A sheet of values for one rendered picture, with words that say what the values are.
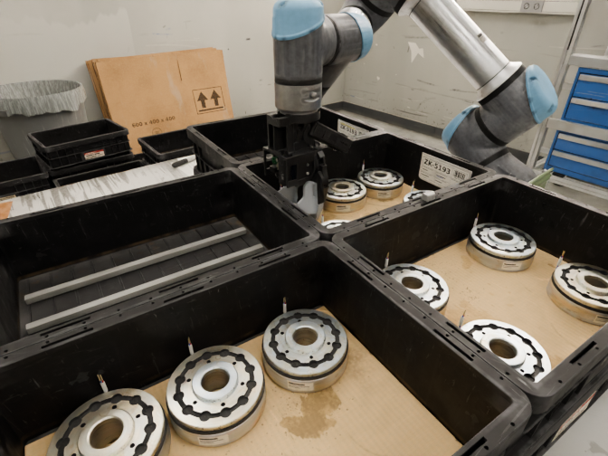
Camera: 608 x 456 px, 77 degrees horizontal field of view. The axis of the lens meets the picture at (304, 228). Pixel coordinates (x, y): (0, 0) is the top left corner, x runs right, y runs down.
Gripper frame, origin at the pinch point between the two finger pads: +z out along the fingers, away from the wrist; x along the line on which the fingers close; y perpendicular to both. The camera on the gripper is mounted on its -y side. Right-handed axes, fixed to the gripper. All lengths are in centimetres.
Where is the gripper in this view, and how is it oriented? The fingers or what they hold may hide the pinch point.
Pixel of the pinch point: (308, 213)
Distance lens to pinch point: 74.2
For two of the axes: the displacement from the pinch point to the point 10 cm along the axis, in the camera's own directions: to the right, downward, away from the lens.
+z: 0.0, 8.5, 5.2
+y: -7.9, 3.2, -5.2
